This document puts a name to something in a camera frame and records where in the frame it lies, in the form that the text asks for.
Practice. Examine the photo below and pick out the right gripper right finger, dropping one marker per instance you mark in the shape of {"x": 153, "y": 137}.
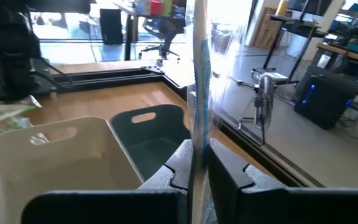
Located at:
{"x": 291, "y": 208}

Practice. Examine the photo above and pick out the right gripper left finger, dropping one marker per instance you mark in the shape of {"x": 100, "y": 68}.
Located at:
{"x": 104, "y": 208}

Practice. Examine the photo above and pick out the blue toothbrush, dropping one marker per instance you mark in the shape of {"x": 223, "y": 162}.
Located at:
{"x": 201, "y": 62}

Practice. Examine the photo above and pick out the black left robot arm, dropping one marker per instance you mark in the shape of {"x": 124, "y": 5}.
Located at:
{"x": 11, "y": 46}

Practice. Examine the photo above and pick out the beige plastic bin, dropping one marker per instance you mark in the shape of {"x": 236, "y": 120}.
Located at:
{"x": 57, "y": 168}

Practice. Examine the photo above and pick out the slate grey plastic bin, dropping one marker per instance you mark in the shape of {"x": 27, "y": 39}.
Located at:
{"x": 154, "y": 149}

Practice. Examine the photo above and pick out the black computer tower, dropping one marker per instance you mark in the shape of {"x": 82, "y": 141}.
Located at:
{"x": 322, "y": 102}

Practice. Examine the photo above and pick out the black floor fan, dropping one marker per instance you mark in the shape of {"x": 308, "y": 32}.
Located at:
{"x": 264, "y": 99}

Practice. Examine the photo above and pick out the green toothbrush, clear wrapper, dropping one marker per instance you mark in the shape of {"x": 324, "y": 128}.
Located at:
{"x": 14, "y": 126}
{"x": 8, "y": 113}

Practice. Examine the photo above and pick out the black stand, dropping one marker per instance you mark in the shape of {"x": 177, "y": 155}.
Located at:
{"x": 273, "y": 46}

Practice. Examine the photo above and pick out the wooden desk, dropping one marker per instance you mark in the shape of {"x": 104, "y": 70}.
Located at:
{"x": 353, "y": 53}

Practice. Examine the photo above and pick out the office chair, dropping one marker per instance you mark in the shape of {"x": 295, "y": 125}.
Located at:
{"x": 154, "y": 48}

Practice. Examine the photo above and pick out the black-legged desk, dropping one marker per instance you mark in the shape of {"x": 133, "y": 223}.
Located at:
{"x": 129, "y": 37}

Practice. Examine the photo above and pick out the wooden pallet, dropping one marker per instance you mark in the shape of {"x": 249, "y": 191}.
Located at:
{"x": 266, "y": 28}

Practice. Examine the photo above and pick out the black box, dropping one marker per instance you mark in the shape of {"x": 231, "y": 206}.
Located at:
{"x": 111, "y": 26}

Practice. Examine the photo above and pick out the person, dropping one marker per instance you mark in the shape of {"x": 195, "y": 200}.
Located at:
{"x": 168, "y": 37}

